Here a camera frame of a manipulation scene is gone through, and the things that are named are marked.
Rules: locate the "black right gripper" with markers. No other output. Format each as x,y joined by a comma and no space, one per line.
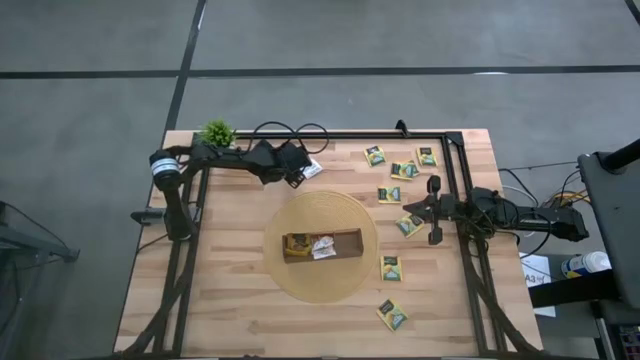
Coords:
445,207

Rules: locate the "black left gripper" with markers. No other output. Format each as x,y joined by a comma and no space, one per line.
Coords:
294,159

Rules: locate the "brown wooden tea caddy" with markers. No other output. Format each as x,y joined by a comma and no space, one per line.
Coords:
347,245

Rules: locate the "orange yellow tea packet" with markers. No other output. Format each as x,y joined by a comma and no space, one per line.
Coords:
299,244
288,248

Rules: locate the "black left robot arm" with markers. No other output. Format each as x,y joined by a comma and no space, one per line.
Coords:
175,210

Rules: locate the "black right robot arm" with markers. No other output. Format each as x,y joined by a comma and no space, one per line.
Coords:
550,222

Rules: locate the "green plant in white pot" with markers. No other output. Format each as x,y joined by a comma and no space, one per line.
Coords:
218,132

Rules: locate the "white paper sheet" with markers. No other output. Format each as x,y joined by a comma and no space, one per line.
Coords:
530,265

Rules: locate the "round woven straw placemat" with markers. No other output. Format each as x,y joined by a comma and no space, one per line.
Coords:
320,285

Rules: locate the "white wipes canister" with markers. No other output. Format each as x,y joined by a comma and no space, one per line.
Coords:
585,264

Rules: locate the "black shelf bar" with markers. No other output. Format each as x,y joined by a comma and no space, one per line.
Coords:
575,289

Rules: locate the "dark grey cart top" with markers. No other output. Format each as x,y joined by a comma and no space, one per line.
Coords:
615,225

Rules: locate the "black pole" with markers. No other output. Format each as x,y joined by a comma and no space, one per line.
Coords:
622,155

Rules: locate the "grey metal stand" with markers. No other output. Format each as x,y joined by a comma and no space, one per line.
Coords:
50,246

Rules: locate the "black metal table frame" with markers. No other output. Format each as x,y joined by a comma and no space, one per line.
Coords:
360,135

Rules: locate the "black frame clamp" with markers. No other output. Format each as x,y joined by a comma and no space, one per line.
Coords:
401,127

